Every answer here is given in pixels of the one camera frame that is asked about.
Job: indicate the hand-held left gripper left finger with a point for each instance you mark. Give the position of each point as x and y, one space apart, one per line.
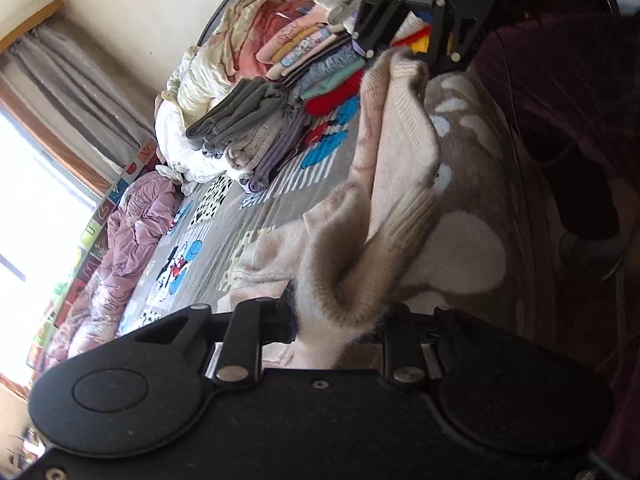
245 340

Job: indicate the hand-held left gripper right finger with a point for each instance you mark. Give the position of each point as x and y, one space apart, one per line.
402 345

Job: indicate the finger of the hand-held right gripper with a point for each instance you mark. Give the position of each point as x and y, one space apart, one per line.
450 45
372 35

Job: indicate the beige knit sweater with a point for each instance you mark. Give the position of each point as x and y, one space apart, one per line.
395 160

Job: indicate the stack of colourful folded clothes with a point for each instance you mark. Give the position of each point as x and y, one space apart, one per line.
320 70

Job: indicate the stack of grey folded clothes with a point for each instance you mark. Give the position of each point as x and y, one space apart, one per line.
240 105

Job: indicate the yellow folded garment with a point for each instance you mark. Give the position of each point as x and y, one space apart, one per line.
420 42

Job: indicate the pink quilt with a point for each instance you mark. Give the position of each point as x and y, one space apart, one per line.
270 25

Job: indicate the cartoon mouse printed blanket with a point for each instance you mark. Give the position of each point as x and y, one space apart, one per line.
475 240

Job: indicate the person's maroon clothing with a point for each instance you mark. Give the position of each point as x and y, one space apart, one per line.
575 85

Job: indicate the dark wooden headboard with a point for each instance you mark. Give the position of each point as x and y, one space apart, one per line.
220 10

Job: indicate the purple floral duvet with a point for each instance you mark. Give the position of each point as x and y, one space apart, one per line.
130 220

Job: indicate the cream quilt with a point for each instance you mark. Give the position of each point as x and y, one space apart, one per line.
210 70

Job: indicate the colourful alphabet foam mat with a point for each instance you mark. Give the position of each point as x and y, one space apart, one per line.
85 240

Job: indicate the white quilt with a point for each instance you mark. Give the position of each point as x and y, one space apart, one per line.
185 145

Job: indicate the window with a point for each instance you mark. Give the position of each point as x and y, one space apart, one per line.
30 210

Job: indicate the grey curtain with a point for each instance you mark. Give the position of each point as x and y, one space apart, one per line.
75 85

